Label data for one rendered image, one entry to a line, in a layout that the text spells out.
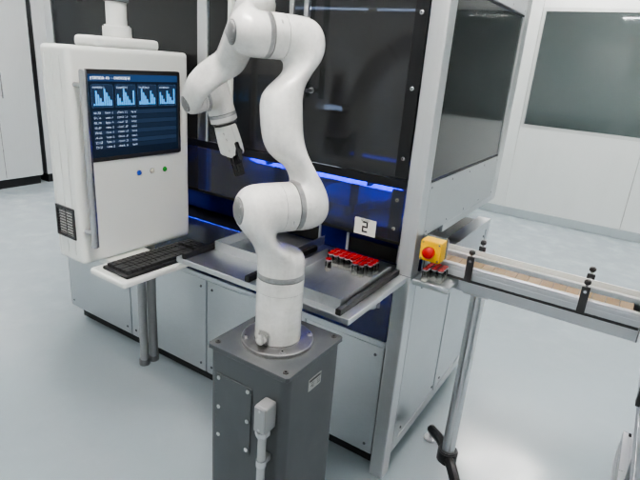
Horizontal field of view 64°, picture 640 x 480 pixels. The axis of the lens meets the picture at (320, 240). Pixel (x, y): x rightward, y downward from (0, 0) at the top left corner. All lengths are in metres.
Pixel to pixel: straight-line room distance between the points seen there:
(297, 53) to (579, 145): 5.19
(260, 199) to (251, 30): 0.36
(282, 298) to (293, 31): 0.61
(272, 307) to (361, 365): 0.82
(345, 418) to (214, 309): 0.76
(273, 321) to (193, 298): 1.24
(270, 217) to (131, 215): 1.01
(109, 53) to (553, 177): 5.16
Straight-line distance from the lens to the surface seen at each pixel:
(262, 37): 1.19
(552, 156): 6.27
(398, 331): 1.89
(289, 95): 1.19
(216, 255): 1.86
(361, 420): 2.16
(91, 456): 2.41
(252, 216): 1.15
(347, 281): 1.70
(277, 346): 1.33
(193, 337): 2.60
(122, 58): 2.00
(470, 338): 1.96
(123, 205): 2.06
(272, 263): 1.23
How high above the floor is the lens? 1.57
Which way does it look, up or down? 19 degrees down
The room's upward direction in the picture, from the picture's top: 5 degrees clockwise
